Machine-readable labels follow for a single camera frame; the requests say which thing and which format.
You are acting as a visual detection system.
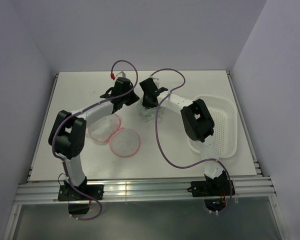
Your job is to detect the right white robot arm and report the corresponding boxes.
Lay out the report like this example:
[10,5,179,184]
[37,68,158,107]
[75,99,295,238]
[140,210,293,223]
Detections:
[140,77,235,198]

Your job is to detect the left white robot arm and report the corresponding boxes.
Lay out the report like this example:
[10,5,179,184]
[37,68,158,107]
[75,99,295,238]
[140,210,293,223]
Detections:
[48,77,140,202]

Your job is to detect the mint green bra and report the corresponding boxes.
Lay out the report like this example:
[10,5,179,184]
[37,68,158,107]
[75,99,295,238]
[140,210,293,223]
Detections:
[136,100,164,124]

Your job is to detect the pink mesh laundry bag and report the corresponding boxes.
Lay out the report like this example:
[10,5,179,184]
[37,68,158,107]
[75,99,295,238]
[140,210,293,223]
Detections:
[87,113,141,158]

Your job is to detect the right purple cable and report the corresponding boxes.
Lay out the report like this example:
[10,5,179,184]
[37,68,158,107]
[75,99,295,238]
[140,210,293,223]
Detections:
[149,68,235,217]

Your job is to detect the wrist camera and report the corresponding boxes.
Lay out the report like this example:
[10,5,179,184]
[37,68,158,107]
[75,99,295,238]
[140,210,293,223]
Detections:
[110,71,126,80]
[149,75,160,85]

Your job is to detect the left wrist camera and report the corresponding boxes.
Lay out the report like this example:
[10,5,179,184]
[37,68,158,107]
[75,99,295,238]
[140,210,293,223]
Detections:
[110,71,126,80]

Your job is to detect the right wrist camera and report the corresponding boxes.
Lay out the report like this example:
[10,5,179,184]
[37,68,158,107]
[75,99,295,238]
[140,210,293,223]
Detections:
[149,75,160,85]

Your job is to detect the white perforated plastic basket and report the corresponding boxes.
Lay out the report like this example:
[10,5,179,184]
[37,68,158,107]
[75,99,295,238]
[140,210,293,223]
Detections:
[195,95,238,159]

